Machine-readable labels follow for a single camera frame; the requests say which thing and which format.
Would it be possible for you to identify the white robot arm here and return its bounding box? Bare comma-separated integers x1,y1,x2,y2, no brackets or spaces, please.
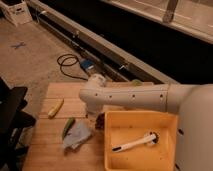
79,74,213,171

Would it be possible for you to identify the blue power box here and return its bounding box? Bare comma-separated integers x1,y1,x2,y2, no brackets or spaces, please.
80,59,96,75

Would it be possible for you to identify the green plastic toy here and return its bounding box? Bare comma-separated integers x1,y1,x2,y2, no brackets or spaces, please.
131,79,143,86

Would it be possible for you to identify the yellow plastic bin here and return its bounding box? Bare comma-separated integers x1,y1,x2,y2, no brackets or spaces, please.
104,111,178,171

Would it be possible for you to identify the green pepper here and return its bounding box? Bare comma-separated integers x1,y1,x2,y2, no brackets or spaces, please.
62,117,75,139

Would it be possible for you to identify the grey crumpled cloth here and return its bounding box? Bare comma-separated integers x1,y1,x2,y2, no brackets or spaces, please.
62,121,92,150

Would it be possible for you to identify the black chair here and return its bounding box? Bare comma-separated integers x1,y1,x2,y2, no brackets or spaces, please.
0,77,36,171

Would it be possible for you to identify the white cardboard box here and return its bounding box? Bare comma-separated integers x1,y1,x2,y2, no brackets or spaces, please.
0,0,32,26

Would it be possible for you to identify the black cable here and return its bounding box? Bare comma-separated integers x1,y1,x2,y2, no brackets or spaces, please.
56,53,90,82

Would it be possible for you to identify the white handled brush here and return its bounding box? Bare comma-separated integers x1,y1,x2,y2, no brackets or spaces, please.
112,132,158,152

